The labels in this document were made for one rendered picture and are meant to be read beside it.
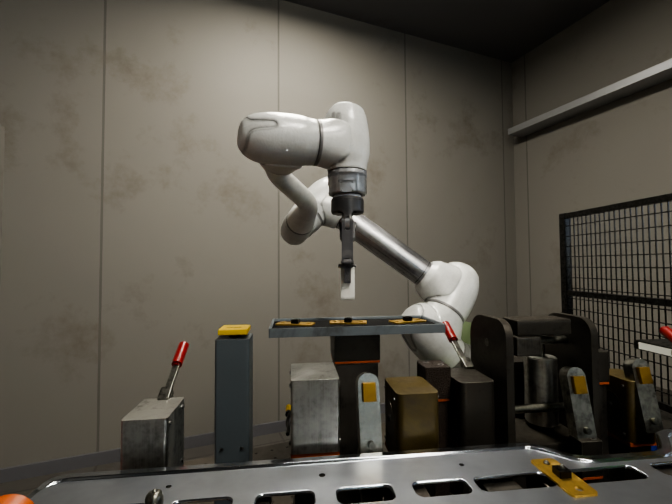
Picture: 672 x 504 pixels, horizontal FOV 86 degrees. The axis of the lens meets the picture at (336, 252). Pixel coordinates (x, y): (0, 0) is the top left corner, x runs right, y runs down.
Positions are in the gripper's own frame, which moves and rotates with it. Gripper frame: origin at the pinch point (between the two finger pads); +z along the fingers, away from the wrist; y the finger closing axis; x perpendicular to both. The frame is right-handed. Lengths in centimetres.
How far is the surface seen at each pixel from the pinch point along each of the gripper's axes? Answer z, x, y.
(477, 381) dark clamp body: 16.3, 23.5, 15.3
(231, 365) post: 15.6, -23.8, 8.6
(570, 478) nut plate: 24.0, 30.1, 31.3
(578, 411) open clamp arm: 21.0, 40.4, 16.4
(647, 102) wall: -126, 226, -194
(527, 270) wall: 2, 181, -293
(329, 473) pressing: 24.3, -2.5, 30.6
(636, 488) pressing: 24, 38, 33
